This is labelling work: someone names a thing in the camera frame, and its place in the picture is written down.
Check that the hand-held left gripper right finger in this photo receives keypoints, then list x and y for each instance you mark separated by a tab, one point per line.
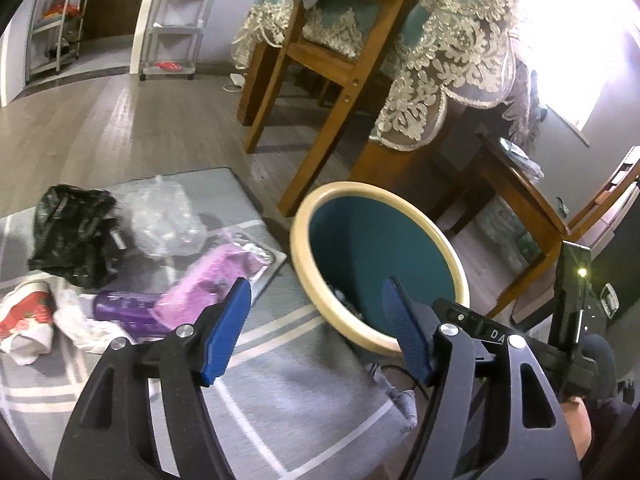
405	330

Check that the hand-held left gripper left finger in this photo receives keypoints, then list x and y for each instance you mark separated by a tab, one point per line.
225	330

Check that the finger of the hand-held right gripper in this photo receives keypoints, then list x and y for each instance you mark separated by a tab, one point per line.
470	320

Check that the pink plastic wrapper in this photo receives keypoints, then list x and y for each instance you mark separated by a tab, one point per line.
200	280

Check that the purple bottle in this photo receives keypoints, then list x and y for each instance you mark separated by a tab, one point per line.
125	310

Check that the teal bin with cream rim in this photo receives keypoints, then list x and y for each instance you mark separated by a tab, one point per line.
360	230

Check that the white tissue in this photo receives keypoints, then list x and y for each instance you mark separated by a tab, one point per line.
80	330

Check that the black plastic bag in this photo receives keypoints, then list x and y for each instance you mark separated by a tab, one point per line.
70	235

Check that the red white snack wrapper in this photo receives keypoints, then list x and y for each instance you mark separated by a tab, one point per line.
25	310

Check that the person's right forearm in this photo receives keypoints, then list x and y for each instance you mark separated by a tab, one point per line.
605	410

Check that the clear plastic storage bag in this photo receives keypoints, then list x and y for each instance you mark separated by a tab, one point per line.
515	235

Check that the wooden chair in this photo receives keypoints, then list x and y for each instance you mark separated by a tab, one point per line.
530	200
350	60

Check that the grey plaid mat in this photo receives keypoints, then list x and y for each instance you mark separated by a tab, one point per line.
310	410

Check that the pale blue packet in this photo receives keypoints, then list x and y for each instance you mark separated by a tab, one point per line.
520	157

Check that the white power strip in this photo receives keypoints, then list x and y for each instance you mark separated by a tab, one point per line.
235	81

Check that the white rolling cart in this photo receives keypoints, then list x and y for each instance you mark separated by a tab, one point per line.
187	67

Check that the large bright window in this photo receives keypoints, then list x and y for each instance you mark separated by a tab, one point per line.
600	35

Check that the red plastic item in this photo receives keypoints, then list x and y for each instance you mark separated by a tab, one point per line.
167	66

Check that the lace tablecloth table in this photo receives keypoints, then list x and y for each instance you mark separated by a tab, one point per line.
450	35

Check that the metal shelf rack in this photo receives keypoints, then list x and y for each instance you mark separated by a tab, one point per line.
62	50

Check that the dark wood kitchen cabinet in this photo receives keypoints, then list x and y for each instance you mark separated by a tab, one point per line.
115	10

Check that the white wall socket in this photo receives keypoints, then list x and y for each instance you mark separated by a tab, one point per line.
610	300

